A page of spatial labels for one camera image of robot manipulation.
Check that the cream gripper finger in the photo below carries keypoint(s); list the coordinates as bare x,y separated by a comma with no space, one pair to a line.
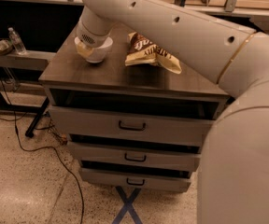
83,50

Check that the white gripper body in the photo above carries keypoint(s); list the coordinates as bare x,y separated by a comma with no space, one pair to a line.
89,37

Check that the white ceramic bowl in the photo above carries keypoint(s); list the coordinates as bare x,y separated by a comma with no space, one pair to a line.
99,53

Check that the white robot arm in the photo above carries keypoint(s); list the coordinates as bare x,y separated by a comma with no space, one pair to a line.
233,182

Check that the grey side bench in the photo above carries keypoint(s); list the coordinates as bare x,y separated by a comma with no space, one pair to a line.
32,60

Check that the brown yellow chip bag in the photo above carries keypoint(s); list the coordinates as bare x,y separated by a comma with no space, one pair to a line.
142,50

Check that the clear plastic water bottle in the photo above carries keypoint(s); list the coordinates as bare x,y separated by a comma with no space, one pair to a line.
16,41

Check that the small round tray with items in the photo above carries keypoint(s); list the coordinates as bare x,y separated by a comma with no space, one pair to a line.
5,47

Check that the grey drawer cabinet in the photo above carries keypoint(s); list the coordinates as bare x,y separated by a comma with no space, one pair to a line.
70,81

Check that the middle grey drawer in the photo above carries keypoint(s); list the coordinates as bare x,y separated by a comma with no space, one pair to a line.
134,156

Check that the grey drawer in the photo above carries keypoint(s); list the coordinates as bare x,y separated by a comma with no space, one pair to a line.
134,156
95,176
143,128

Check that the top grey drawer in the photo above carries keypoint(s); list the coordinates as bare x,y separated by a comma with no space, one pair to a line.
143,128

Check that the bottom grey drawer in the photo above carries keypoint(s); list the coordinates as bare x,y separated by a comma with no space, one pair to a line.
95,176

